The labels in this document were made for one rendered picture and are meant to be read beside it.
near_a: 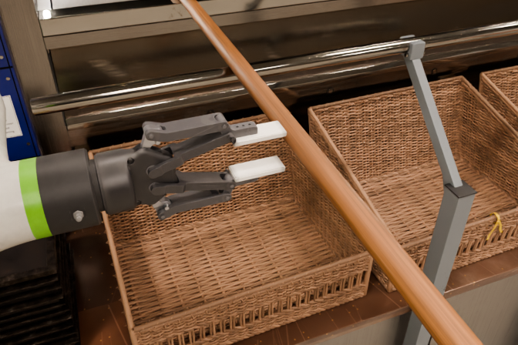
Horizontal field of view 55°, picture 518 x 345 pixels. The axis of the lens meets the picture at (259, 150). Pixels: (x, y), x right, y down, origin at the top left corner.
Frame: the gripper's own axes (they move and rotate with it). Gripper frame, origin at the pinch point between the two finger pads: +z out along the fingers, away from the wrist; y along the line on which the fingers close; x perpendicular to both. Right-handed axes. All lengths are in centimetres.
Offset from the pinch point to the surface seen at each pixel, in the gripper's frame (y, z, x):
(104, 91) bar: 1.7, -16.8, -27.3
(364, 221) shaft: -1.3, 5.1, 17.7
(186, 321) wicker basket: 48, -10, -14
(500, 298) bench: 73, 74, -10
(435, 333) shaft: -0.2, 4.3, 30.9
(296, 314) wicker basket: 58, 15, -15
